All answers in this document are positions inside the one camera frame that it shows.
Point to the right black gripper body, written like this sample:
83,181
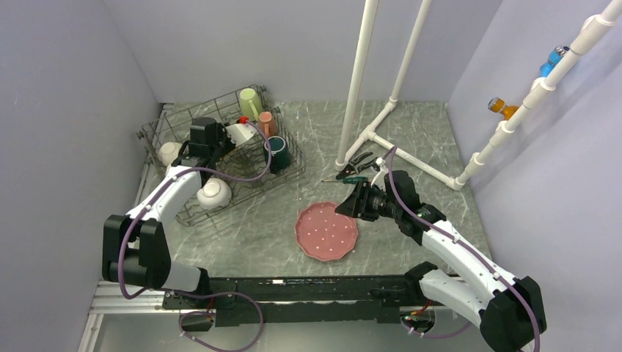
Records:
375,202

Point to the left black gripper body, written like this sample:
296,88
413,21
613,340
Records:
223,145

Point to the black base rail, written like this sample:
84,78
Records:
305,299

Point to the grey wire dish rack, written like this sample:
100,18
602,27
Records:
173,125

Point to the orange clamp on pipe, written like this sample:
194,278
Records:
499,106

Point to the light green mug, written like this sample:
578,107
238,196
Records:
250,104

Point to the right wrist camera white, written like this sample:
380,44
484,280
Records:
381,171

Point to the small red-brown mug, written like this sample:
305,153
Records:
268,124

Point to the dark green mug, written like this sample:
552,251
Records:
276,154

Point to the blue clamp on pipe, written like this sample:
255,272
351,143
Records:
553,59

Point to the black handled pliers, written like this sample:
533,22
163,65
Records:
357,165

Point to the white PVC pipe diagonal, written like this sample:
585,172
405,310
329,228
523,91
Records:
593,30

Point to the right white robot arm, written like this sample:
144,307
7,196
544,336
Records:
508,311

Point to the red plate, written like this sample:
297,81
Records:
323,234

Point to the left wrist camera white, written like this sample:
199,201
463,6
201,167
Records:
241,132

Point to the white scalloped small bowl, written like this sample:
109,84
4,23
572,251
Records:
168,152

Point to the white PVC pipe frame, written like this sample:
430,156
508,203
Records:
422,59

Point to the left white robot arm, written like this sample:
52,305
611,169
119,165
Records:
135,249

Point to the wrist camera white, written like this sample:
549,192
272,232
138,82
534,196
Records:
241,132
381,171

